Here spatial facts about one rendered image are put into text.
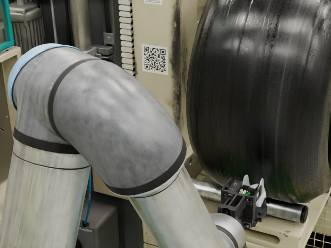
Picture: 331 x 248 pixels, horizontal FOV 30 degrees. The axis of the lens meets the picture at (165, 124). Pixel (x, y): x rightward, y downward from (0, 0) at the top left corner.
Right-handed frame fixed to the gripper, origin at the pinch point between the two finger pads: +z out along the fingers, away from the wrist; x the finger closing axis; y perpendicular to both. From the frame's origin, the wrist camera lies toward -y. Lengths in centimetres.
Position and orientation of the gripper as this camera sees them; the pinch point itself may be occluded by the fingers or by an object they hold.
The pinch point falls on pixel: (257, 190)
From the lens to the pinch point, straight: 141.2
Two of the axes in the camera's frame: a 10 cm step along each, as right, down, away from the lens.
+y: -0.2, -9.0, -4.4
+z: 4.5, -4.0, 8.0
